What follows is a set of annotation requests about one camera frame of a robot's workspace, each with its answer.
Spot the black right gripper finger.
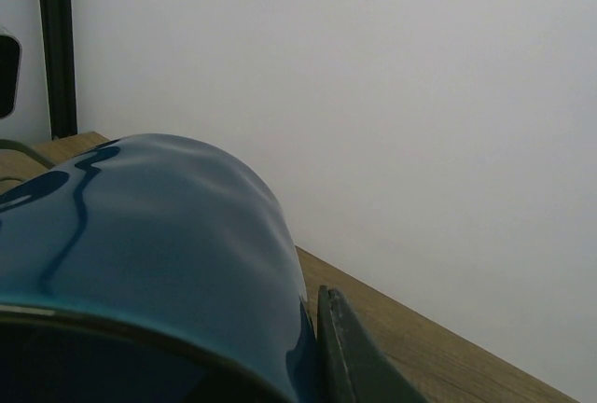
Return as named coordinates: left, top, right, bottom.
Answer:
left=317, top=285, right=424, bottom=402

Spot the black aluminium frame post left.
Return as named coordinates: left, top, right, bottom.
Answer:
left=39, top=0, right=78, bottom=139

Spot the dark blue ceramic mug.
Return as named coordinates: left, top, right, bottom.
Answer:
left=1, top=134, right=326, bottom=402

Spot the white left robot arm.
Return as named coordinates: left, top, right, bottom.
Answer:
left=0, top=26, right=22, bottom=118

